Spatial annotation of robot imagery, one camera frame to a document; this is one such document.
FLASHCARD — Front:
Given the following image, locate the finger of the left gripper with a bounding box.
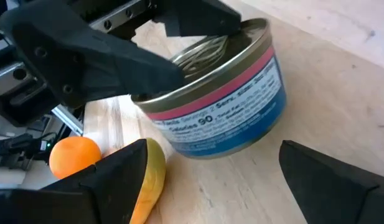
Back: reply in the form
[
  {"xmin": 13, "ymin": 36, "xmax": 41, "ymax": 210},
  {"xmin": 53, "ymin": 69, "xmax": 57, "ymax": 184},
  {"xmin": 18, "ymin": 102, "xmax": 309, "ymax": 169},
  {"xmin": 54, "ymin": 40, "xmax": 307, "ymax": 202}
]
[
  {"xmin": 152, "ymin": 0, "xmax": 243, "ymax": 38},
  {"xmin": 0, "ymin": 0, "xmax": 185, "ymax": 109}
]

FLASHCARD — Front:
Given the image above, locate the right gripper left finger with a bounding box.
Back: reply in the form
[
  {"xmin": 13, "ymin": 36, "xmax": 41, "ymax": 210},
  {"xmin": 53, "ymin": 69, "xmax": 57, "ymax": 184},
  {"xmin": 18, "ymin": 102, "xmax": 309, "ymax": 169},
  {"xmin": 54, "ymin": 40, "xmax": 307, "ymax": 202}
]
[{"xmin": 0, "ymin": 138, "xmax": 148, "ymax": 224}]

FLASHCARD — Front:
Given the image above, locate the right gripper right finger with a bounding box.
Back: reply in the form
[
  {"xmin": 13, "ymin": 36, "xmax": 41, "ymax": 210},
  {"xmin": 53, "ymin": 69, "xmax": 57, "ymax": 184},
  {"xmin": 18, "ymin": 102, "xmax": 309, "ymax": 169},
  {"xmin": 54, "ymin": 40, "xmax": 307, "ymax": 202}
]
[{"xmin": 278, "ymin": 139, "xmax": 384, "ymax": 224}]

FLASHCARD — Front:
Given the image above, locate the toy orange fruit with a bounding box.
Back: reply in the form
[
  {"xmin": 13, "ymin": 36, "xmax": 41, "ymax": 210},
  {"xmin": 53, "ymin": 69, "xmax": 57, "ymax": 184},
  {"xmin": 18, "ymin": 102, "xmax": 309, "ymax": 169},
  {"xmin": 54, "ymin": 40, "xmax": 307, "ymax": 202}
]
[{"xmin": 49, "ymin": 136, "xmax": 103, "ymax": 180}]

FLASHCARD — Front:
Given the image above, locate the blue label tuna can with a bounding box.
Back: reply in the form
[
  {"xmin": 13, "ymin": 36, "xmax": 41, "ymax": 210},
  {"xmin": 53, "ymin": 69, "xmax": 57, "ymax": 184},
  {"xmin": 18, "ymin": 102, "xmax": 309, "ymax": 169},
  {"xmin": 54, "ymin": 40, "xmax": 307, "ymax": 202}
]
[{"xmin": 131, "ymin": 17, "xmax": 288, "ymax": 161}]

